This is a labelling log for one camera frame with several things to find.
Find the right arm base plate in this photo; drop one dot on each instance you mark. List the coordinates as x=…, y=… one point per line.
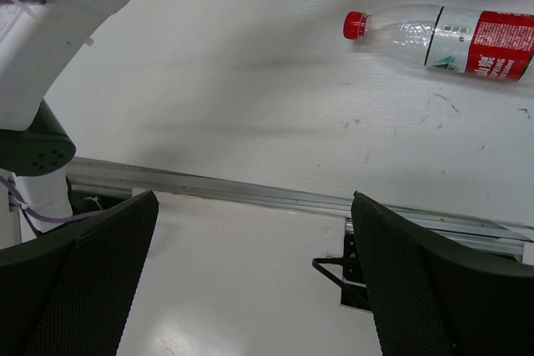
x=352, y=274

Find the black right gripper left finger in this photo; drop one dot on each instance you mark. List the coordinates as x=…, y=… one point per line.
x=70, y=291

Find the red label plastic bottle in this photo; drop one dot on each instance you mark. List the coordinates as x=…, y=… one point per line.
x=481, y=43

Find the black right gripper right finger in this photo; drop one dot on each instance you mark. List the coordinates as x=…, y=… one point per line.
x=430, y=295

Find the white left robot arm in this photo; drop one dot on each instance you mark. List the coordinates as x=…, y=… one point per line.
x=39, y=38

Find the aluminium table rail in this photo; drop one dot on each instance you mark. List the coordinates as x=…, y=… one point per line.
x=116, y=179

